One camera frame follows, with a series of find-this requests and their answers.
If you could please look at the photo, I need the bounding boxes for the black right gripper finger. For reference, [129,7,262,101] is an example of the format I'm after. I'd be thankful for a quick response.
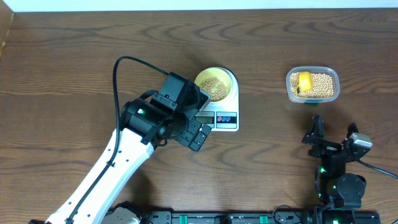
[302,114,324,145]
[346,123,358,137]

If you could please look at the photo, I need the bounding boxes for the yellow plastic measuring scoop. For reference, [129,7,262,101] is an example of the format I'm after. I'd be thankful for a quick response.
[297,71,313,94]

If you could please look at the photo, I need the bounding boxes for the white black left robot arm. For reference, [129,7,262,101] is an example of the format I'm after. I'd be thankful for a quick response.
[46,72,211,223]

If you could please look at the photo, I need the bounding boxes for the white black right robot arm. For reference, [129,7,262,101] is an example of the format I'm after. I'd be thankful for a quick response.
[301,114,373,223]

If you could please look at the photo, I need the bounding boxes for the soybeans in yellow bowl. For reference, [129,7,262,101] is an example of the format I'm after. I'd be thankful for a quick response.
[199,77,229,102]

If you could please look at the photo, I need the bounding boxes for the yellow plastic bowl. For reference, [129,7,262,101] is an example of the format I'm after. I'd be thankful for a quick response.
[195,67,234,103]

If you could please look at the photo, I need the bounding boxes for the white digital kitchen scale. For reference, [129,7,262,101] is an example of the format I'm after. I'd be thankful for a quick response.
[195,71,239,132]

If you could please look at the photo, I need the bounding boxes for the pile of soybeans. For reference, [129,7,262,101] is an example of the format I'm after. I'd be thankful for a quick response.
[289,72,335,98]

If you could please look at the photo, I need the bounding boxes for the clear plastic bean container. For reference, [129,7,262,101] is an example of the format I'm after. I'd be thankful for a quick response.
[286,66,340,103]

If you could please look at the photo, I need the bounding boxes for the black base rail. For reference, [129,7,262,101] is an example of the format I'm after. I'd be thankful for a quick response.
[140,210,381,224]

